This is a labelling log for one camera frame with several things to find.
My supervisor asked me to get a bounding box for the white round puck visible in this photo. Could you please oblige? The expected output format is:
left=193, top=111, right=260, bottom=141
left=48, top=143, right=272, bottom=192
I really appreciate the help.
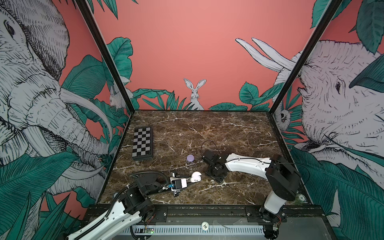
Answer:
left=190, top=172, right=202, bottom=183

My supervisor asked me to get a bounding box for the purple earbud charging case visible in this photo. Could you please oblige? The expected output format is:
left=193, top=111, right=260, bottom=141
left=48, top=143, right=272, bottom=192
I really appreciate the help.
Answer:
left=186, top=155, right=195, bottom=163

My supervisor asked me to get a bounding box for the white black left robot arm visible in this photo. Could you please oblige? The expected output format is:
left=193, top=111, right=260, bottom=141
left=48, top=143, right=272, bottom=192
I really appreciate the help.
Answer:
left=66, top=171, right=202, bottom=240

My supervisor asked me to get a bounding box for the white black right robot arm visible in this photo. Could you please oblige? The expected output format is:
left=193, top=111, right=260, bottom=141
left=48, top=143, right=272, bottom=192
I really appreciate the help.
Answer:
left=202, top=150, right=302, bottom=223

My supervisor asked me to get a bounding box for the poker chip on vent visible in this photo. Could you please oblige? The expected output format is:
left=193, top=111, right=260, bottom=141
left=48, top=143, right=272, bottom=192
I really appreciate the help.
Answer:
left=201, top=222, right=210, bottom=231

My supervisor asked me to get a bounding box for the black white chessboard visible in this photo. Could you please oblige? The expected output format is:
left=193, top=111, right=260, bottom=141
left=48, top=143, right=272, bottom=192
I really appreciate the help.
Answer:
left=132, top=126, right=154, bottom=161

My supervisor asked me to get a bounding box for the white perforated vent strip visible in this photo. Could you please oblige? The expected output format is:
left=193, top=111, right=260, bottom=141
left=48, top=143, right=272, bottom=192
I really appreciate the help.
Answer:
left=132, top=225, right=265, bottom=236

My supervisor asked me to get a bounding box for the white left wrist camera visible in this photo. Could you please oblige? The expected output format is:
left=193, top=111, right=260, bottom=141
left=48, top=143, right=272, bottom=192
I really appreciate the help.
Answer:
left=170, top=172, right=188, bottom=191

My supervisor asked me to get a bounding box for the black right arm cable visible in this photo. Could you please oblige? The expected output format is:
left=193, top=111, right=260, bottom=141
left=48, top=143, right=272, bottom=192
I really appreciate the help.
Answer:
left=200, top=140, right=302, bottom=193

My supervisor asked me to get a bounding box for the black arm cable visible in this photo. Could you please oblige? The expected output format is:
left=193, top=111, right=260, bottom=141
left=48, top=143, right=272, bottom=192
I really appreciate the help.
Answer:
left=200, top=140, right=302, bottom=193
left=128, top=170, right=170, bottom=187

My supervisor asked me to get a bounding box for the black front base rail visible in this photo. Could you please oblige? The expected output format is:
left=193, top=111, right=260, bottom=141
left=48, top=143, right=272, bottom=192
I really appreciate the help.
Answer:
left=86, top=203, right=326, bottom=233

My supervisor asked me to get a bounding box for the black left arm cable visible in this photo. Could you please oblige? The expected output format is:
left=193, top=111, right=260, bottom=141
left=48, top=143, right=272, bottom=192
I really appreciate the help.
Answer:
left=128, top=170, right=170, bottom=187

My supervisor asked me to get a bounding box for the black left corner post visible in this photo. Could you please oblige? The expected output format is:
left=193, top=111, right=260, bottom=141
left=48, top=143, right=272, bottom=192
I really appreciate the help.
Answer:
left=76, top=0, right=135, bottom=115

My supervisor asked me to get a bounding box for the black corner post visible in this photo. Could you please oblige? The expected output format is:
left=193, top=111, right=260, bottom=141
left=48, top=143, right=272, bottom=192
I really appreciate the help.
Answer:
left=76, top=0, right=135, bottom=115
left=269, top=0, right=342, bottom=115

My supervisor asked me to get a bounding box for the black right corner post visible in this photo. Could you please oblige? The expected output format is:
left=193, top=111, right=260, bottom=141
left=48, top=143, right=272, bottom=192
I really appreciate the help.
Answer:
left=269, top=0, right=342, bottom=115

